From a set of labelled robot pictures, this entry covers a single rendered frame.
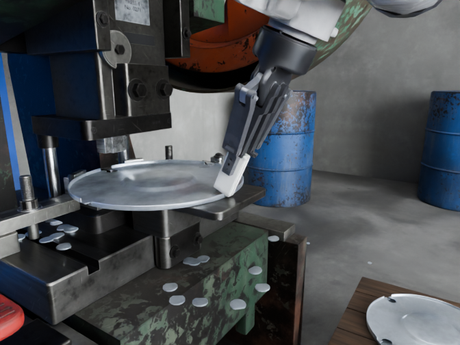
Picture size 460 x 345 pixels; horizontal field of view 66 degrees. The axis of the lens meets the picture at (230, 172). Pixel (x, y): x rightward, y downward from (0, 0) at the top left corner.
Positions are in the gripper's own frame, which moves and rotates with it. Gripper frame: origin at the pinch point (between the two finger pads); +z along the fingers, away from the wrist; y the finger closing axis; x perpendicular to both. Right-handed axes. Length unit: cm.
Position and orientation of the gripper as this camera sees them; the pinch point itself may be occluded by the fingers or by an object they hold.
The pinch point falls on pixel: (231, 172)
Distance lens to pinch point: 51.9
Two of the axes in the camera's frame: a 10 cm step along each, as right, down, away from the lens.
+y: 5.2, -2.1, 8.3
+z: -3.6, 8.3, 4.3
